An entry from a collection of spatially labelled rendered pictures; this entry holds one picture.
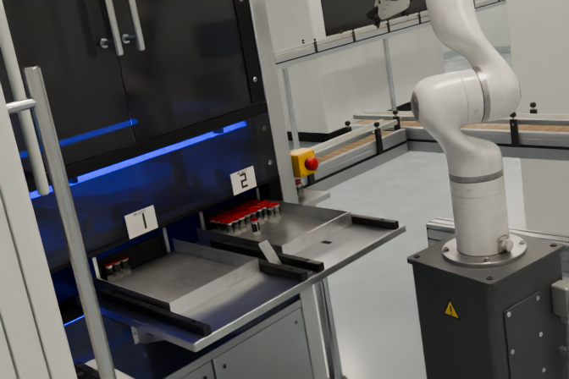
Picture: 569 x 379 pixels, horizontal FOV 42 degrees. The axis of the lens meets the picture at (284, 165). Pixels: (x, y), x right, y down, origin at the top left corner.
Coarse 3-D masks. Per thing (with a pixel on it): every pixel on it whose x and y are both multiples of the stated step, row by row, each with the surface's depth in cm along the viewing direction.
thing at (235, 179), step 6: (246, 168) 207; (252, 168) 208; (234, 174) 204; (246, 174) 207; (252, 174) 208; (234, 180) 204; (246, 180) 207; (252, 180) 209; (234, 186) 204; (240, 186) 206; (252, 186) 209; (234, 192) 204; (240, 192) 206
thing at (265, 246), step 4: (260, 244) 179; (264, 244) 180; (268, 244) 180; (260, 248) 179; (264, 248) 179; (268, 248) 180; (272, 248) 180; (264, 252) 179; (268, 252) 179; (272, 252) 180; (268, 256) 179; (272, 256) 179; (276, 256) 180; (268, 260) 178; (272, 260) 179; (276, 260) 179; (280, 264) 179; (296, 268) 175; (300, 268) 175; (308, 272) 172
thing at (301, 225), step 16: (288, 208) 216; (304, 208) 211; (320, 208) 206; (272, 224) 209; (288, 224) 207; (304, 224) 205; (320, 224) 202; (336, 224) 195; (208, 240) 204; (240, 240) 193; (256, 240) 189; (272, 240) 196; (288, 240) 194; (304, 240) 187
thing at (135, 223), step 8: (144, 208) 184; (152, 208) 186; (128, 216) 181; (136, 216) 183; (152, 216) 186; (128, 224) 181; (136, 224) 183; (152, 224) 186; (128, 232) 182; (136, 232) 183; (144, 232) 185
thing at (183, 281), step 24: (144, 264) 195; (168, 264) 192; (192, 264) 189; (216, 264) 186; (240, 264) 181; (96, 288) 183; (120, 288) 174; (144, 288) 179; (168, 288) 176; (192, 288) 174; (216, 288) 168
